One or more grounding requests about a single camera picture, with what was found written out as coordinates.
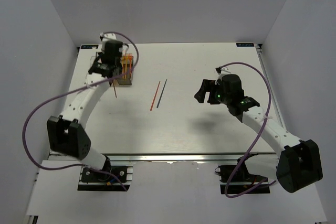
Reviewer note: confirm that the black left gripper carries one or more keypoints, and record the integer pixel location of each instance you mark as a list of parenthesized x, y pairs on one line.
[(102, 54)]

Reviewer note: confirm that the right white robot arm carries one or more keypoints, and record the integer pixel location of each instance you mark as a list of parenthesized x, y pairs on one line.
[(297, 163)]

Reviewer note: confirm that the smoky grey plastic container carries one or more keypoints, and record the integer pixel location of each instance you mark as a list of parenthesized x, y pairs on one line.
[(125, 82)]

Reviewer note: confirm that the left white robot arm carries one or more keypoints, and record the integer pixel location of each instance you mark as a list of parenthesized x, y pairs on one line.
[(66, 132)]

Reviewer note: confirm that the black logo sticker right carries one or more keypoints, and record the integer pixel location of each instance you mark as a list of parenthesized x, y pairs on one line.
[(244, 44)]

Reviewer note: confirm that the black logo sticker left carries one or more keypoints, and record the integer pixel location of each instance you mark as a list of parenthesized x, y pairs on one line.
[(89, 46)]

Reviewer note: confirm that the red-orange chopstick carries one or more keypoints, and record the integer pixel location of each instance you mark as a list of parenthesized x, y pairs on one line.
[(114, 88), (155, 95)]

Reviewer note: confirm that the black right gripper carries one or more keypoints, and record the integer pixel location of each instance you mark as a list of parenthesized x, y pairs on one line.
[(207, 86)]

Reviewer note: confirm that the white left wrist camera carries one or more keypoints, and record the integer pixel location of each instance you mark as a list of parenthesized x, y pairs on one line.
[(104, 37)]

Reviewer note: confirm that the yellow-orange plastic fork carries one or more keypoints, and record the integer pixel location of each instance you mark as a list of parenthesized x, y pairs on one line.
[(125, 74)]

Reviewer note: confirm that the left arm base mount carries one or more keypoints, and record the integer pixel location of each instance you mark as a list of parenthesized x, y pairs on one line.
[(93, 181)]

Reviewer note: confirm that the red-orange plastic fork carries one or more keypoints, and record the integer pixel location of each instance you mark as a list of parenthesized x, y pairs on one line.
[(130, 60)]

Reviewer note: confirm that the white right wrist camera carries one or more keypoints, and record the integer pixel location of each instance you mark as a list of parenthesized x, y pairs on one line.
[(222, 71)]

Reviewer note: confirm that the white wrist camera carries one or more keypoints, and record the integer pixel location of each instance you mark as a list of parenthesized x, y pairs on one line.
[(222, 71), (104, 37)]

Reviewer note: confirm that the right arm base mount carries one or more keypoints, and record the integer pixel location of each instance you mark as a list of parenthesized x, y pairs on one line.
[(242, 180)]

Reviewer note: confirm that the black logo sticker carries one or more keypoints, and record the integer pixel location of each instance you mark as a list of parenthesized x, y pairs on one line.
[(244, 44), (89, 46)]

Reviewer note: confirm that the yellow-orange plastic fork bent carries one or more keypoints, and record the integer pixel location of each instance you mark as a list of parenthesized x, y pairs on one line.
[(124, 64)]

